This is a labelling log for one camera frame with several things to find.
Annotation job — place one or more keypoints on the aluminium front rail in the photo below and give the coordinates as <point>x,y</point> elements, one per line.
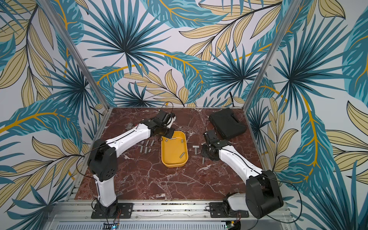
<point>163,215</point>

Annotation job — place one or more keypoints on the steel valve with red handwheel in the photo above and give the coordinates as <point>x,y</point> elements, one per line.
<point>129,126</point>

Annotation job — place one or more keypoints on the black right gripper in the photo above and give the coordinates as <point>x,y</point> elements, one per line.
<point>208,151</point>

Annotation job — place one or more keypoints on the aluminium frame post left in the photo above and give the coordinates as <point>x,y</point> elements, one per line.
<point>65,36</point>

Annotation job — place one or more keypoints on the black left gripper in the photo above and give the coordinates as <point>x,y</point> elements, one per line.
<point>169,134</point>

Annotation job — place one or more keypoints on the aluminium frame post right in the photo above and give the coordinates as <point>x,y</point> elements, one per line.
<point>273,48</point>

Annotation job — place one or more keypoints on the silver socket pile in tray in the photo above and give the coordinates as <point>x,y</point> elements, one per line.
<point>180,140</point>

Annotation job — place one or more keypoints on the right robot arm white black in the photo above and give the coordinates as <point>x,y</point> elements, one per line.
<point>262,195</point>

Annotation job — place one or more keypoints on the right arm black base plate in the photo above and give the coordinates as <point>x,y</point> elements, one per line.
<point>223,210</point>

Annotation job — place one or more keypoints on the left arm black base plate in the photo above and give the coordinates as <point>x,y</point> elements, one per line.
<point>115,211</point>

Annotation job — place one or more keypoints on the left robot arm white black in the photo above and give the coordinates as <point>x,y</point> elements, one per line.
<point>102,160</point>

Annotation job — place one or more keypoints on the aluminium frame post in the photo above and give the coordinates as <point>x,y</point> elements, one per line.
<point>65,36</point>
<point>273,48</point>

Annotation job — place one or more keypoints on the black tool case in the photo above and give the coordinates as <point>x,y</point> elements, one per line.
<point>227,124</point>

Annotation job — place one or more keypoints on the yellow plastic storage tray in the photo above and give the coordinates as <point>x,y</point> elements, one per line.
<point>171,151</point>

